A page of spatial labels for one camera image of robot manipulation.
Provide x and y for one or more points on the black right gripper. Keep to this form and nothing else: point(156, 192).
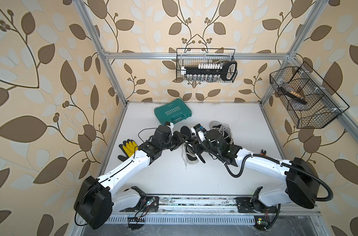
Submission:
point(198, 141)

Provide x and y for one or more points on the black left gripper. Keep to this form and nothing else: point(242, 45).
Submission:
point(178, 139)

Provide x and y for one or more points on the black white canvas sneaker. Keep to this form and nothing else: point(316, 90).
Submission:
point(188, 155)

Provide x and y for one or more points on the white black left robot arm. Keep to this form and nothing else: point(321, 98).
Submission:
point(100, 197)

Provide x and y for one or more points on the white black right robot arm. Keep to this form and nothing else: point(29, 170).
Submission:
point(297, 182)

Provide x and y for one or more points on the green plastic tool case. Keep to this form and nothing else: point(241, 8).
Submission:
point(173, 112)

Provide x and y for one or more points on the yellow black work glove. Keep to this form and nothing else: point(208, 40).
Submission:
point(128, 148)

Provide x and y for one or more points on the socket bit set in basket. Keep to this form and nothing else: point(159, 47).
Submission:
point(211, 73)

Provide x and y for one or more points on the dark object in right basket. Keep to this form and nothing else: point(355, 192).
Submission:
point(291, 97)

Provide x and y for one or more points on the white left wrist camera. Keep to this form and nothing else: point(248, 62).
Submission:
point(169, 124)

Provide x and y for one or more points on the aluminium frame rail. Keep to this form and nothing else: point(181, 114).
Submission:
point(204, 204)

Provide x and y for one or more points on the black wire basket at back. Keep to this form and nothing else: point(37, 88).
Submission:
point(195, 56)

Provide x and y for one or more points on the black wire basket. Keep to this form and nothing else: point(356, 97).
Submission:
point(195, 56)
point(324, 103)

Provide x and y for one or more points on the black wire basket on right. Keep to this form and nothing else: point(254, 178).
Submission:
point(324, 103)

